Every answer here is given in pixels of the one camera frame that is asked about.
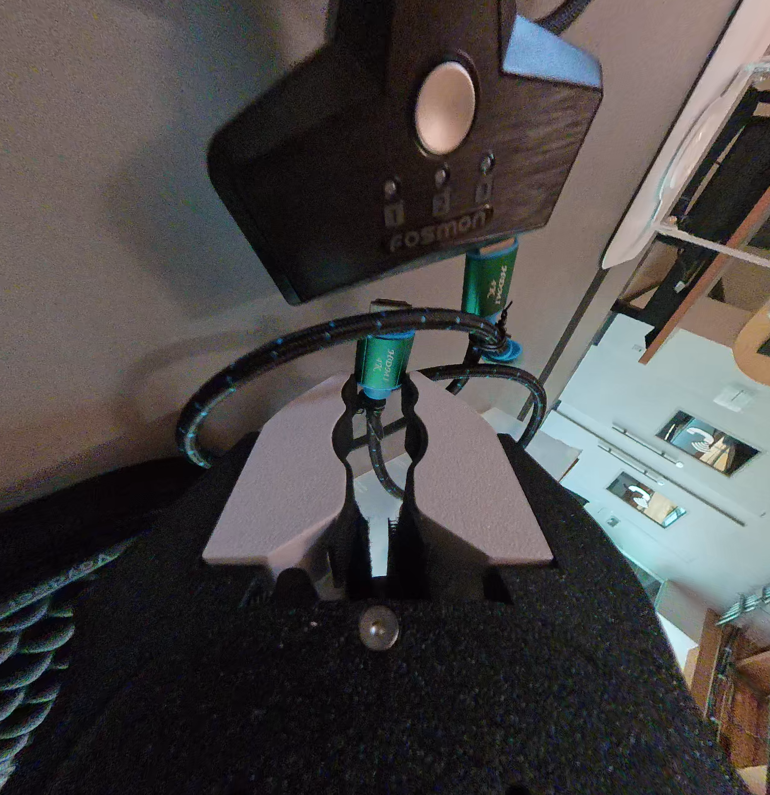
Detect silver video switch hub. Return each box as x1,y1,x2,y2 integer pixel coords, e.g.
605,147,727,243
206,0,604,306

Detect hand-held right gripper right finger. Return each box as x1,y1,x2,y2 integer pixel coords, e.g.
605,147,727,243
388,373,555,598

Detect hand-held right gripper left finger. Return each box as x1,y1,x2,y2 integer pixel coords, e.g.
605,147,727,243
203,373,368,600

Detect grey desk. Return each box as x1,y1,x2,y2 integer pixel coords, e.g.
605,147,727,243
0,0,743,516

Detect black board on stand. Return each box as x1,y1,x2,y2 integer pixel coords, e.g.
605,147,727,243
601,0,770,393

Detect black wrist rest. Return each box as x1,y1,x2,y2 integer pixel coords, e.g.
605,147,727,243
0,458,202,785

